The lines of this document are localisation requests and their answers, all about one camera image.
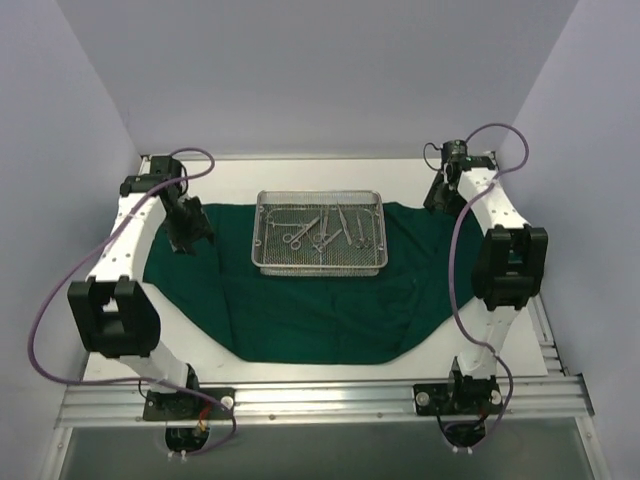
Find green surgical drape cloth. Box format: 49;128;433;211
144;202;483;365

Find steel mesh instrument tray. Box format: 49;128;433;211
251;190;389;277

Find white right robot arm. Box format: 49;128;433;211
425;153;548;413

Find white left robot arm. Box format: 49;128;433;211
67;186;214;419

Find steel surgical scissors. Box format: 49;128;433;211
282;216;320;251

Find steel needle holder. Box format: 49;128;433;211
356;214;371;249

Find steel tweezers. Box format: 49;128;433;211
336;204;353;246

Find steel forceps clamp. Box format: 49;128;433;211
312;208;343;253

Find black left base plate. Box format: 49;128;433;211
142;387;236;422

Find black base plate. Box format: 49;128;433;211
412;371;503;416
142;387;236;422

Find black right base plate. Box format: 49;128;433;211
412;371;503;416

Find aluminium front rail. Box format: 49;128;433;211
56;375;594;428

